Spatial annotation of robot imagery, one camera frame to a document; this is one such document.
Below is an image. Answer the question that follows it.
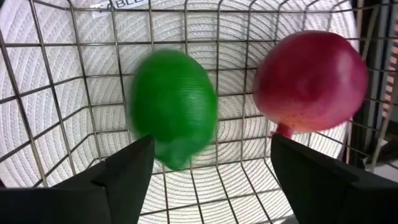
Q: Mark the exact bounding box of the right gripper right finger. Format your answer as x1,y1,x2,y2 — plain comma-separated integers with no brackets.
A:
270,134,398,224

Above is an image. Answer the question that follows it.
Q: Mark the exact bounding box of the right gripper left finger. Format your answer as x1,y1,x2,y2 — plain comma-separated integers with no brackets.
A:
0,134,155,224

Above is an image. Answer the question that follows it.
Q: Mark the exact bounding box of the red pomegranate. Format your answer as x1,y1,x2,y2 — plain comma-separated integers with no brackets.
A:
252,30,369,139

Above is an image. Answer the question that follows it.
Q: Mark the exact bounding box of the green lime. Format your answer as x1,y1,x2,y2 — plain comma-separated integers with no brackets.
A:
129,49,218,171

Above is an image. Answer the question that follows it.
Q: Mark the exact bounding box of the white round woven mat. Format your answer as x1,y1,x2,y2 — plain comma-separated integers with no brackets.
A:
0,0,359,224

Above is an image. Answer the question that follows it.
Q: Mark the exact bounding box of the black hazard-striped floor mat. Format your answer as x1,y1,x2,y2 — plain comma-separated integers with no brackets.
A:
381,23,398,121

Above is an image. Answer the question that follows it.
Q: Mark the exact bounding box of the metal wire basket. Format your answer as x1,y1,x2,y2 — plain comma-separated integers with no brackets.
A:
0,0,398,224

